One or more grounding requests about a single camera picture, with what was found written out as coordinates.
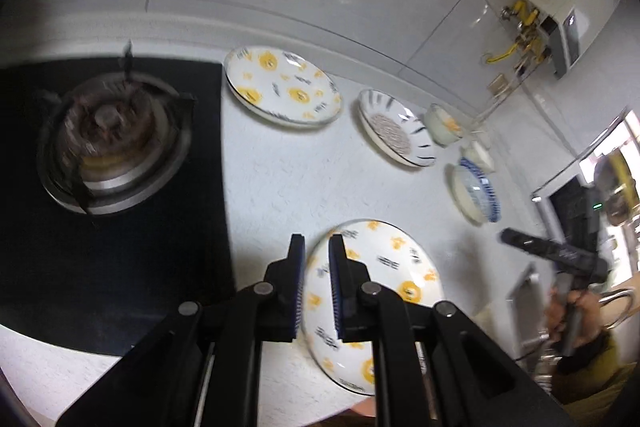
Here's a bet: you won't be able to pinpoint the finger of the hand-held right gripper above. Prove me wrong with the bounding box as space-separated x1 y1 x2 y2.
500 228 568 264

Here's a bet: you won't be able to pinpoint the yellow gas pipe valves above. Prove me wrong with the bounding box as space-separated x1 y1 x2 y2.
482 0 552 68

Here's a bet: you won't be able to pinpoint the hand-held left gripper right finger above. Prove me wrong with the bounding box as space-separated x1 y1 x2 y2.
327 234 576 427

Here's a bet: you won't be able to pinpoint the curved metal handle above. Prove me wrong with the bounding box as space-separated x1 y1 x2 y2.
597 287 637 333

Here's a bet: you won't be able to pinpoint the stainless steel sink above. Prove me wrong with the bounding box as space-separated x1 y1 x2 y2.
506 263 546 360

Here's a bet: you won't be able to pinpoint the black striped white plate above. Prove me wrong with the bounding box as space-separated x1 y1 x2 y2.
357 89 439 168

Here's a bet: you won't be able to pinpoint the metal stove burner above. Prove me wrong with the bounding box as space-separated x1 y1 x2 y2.
36 41 197 216

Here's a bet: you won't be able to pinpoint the plain small white bowl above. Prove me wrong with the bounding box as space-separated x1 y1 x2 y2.
460 139 496 174

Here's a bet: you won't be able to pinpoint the yellow print small white bowl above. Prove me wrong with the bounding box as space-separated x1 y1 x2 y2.
425 103 465 146

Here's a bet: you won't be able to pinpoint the black glass gas stove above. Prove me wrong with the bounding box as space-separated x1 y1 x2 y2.
0 54 237 358

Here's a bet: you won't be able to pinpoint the person's right hand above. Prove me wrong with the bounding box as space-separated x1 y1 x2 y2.
544 286 610 354

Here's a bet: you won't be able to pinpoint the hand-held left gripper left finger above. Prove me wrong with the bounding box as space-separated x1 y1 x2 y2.
55 233 307 427

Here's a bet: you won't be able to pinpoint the metal frame window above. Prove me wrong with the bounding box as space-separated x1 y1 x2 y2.
530 106 640 268

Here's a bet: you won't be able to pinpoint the blue rim white bowl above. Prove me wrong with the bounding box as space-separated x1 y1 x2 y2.
446 157 502 225

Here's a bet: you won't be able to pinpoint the yellow print white plate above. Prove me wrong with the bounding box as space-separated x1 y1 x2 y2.
301 219 443 397
222 46 344 128

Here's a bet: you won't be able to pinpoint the person's right forearm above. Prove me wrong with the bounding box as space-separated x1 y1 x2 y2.
550 332 640 408

